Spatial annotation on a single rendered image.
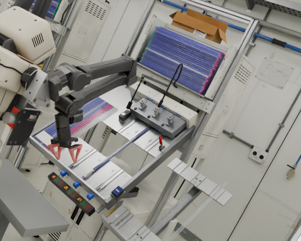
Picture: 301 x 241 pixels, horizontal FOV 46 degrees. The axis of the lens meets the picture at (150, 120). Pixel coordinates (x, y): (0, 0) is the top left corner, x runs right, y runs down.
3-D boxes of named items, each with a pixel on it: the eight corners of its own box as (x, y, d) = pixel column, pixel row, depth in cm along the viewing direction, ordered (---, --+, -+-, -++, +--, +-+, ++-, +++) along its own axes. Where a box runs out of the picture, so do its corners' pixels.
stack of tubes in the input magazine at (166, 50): (200, 94, 202) (222, 51, 199) (137, 62, 228) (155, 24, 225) (209, 98, 213) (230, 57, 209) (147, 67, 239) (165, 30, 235)
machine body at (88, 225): (88, 302, 208) (134, 213, 199) (23, 231, 244) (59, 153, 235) (146, 275, 263) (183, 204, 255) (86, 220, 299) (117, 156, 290)
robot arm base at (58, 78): (31, 69, 126) (54, 83, 121) (49, 61, 131) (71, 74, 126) (34, 89, 132) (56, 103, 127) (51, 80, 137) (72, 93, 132)
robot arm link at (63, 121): (51, 113, 145) (60, 114, 142) (63, 109, 150) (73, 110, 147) (53, 129, 146) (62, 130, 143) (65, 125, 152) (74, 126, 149)
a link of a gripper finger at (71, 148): (72, 158, 153) (69, 137, 151) (84, 160, 149) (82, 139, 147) (60, 163, 147) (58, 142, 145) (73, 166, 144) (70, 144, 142)
